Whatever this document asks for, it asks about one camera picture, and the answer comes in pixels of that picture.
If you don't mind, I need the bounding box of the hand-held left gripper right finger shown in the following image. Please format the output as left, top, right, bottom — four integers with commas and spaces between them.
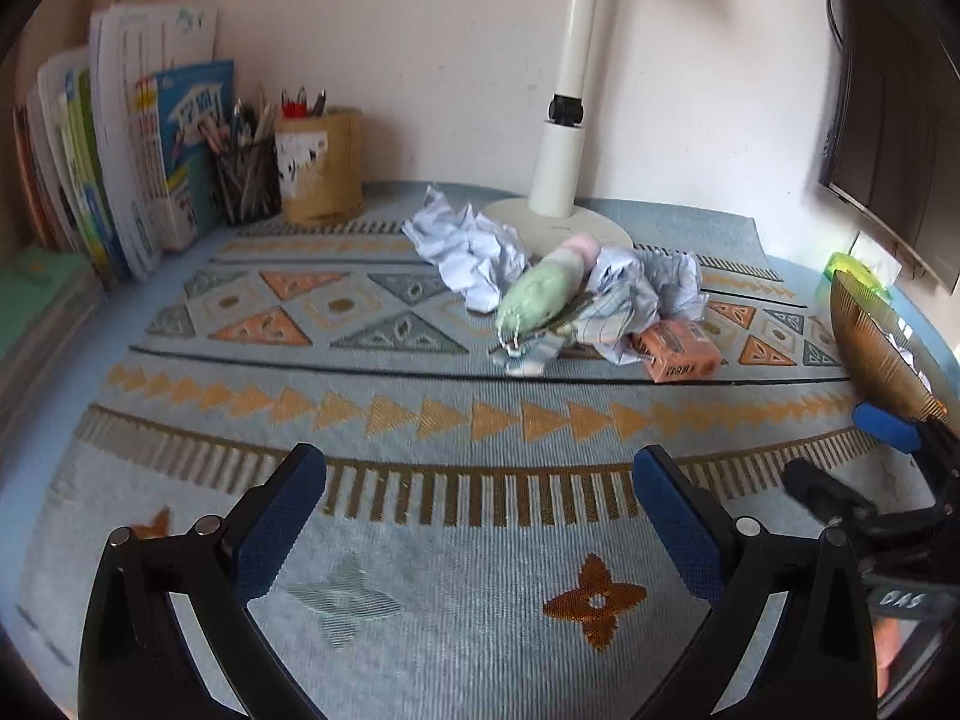
631, 444, 878, 720

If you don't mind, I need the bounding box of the bunch of red-capped pens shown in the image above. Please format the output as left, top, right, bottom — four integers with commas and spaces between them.
280, 85, 331, 119

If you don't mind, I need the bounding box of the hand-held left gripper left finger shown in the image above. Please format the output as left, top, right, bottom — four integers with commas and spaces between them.
77, 442, 329, 720

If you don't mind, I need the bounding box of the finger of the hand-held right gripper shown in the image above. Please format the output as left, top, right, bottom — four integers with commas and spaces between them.
853, 400, 960, 481
784, 457, 880, 535

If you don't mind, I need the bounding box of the person's right hand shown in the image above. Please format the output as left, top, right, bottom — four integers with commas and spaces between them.
874, 613, 913, 700

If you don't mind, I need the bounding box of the white plastic box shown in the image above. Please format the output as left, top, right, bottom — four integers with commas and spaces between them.
851, 231, 905, 278

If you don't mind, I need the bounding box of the black mesh pen holder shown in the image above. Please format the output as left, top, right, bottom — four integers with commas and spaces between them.
215, 136, 284, 226

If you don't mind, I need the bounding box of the patterned light blue mat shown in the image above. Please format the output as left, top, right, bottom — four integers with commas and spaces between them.
15, 180, 953, 720

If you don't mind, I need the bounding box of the white paper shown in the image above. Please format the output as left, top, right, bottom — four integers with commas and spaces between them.
403, 186, 530, 314
600, 247, 710, 323

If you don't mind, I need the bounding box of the small light denim doll garment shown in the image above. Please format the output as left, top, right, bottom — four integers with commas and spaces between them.
491, 330, 567, 377

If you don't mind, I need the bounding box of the green plastic object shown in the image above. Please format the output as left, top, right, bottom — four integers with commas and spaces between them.
825, 251, 895, 305

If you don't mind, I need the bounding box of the dark monitor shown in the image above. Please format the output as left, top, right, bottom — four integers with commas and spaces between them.
817, 0, 960, 293

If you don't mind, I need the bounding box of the stack of flat green books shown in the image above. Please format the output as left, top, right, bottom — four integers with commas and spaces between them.
0, 246, 102, 421

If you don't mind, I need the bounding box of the white desk lamp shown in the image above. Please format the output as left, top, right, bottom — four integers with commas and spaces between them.
482, 0, 635, 252

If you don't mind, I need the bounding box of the row of upright books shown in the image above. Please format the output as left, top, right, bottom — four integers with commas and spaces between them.
11, 4, 235, 286

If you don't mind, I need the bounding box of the pastel dango plush toy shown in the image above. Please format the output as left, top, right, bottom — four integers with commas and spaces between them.
495, 235, 601, 338

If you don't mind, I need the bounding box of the kraft paper pen holder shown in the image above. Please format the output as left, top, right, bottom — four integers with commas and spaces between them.
274, 109, 365, 226

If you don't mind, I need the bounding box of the golden bowl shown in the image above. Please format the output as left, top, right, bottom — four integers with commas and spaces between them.
829, 268, 950, 425

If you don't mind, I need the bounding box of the orange cardboard box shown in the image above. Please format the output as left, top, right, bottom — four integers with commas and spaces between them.
628, 319, 722, 385

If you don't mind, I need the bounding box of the bunch of pens and pencils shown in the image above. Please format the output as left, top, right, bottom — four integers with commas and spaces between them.
199, 86, 275, 166

